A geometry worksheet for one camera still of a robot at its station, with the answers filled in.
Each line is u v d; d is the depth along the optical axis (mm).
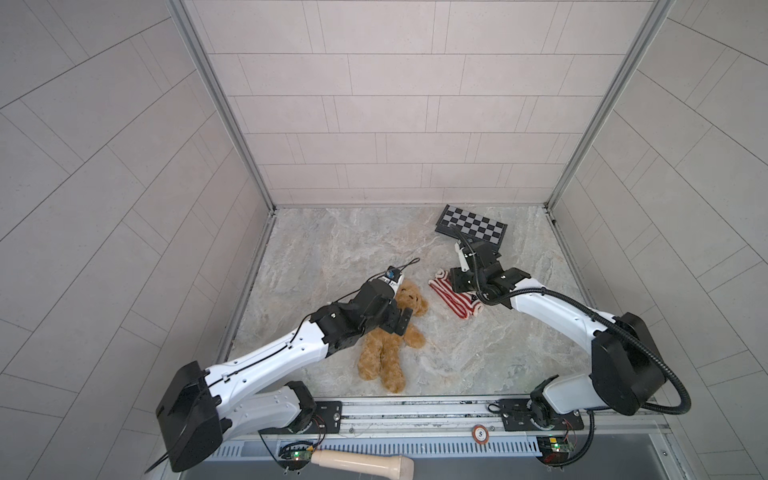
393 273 661
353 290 576
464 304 889
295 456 649
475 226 1069
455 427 708
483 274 645
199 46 760
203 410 373
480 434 693
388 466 621
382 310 579
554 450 678
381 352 761
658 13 710
